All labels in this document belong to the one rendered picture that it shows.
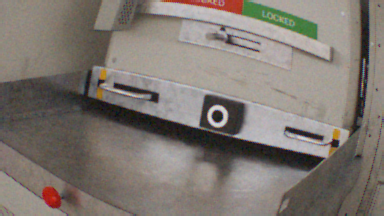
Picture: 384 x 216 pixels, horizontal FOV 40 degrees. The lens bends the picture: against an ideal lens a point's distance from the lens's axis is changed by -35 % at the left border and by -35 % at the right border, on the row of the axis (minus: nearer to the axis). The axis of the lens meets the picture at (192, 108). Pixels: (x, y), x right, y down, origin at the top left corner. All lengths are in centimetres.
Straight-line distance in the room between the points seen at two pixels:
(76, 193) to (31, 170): 10
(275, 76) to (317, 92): 9
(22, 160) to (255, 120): 51
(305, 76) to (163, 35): 27
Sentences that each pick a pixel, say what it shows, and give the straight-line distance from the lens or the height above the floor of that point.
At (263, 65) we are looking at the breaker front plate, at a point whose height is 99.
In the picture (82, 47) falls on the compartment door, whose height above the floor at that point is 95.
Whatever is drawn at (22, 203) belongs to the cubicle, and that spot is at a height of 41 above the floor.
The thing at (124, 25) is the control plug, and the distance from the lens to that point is 123.
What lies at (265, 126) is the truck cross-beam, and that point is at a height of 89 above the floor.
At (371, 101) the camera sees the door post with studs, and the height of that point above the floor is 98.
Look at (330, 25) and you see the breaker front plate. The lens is 116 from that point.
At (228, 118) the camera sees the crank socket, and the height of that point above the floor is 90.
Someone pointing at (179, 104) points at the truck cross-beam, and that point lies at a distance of 124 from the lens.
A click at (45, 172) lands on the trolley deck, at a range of 83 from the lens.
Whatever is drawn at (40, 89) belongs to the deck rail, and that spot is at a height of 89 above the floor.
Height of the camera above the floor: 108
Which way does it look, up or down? 9 degrees down
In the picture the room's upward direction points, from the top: 11 degrees clockwise
